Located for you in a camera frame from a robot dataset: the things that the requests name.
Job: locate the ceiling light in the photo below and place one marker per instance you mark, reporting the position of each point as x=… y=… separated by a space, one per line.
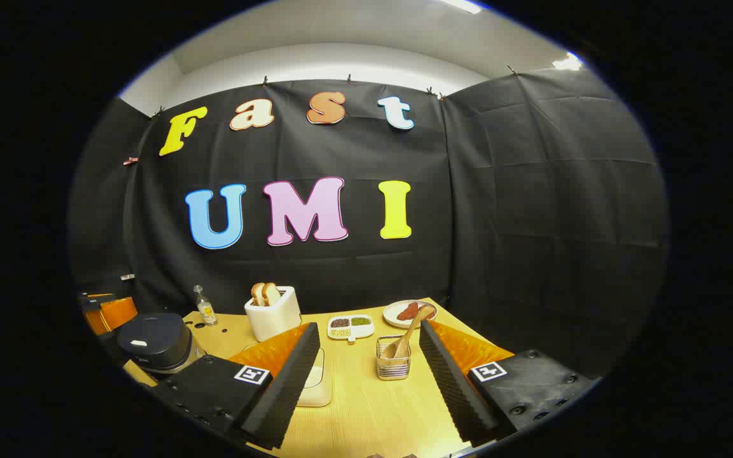
x=567 y=62
x=463 y=5

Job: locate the white round plate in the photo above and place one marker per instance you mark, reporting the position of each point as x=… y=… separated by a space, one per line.
x=393 y=315

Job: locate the white toaster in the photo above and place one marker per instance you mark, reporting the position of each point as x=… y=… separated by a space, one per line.
x=274 y=321

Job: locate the bread slice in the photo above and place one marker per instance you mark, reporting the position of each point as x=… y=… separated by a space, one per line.
x=257 y=294
x=272 y=292

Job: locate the small glass bottle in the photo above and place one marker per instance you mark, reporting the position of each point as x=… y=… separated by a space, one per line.
x=205 y=310

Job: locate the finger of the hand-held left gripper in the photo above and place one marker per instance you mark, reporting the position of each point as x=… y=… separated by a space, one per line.
x=115 y=313
x=96 y=296

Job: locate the clear tray of white rice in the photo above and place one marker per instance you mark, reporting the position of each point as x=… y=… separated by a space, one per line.
x=315 y=385

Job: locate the white divided dish of beans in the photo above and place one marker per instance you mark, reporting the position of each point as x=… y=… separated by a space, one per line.
x=350 y=327

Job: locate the wooden spoon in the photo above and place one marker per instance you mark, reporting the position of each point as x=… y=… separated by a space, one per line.
x=408 y=334

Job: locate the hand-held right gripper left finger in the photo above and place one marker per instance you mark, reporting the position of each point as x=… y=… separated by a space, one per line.
x=284 y=388

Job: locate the black backdrop cloth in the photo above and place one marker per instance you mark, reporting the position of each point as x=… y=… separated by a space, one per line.
x=519 y=222

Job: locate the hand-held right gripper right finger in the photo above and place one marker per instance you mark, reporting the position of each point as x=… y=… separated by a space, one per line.
x=452 y=388

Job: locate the red sausage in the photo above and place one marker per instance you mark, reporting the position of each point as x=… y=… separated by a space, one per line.
x=429 y=315
x=406 y=312

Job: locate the black rice cooker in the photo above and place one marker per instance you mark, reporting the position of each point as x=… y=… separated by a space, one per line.
x=153 y=343

